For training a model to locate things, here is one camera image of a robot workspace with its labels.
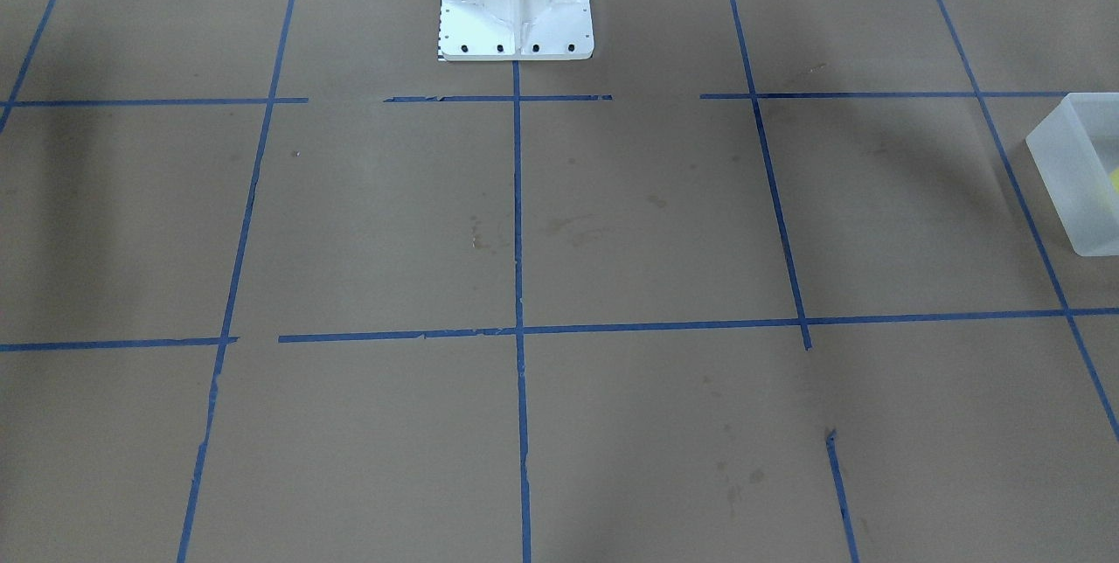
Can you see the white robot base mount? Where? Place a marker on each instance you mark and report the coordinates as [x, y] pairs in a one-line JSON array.
[[515, 30]]

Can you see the translucent white plastic box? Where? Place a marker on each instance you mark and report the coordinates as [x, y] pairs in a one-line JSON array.
[[1074, 147]]

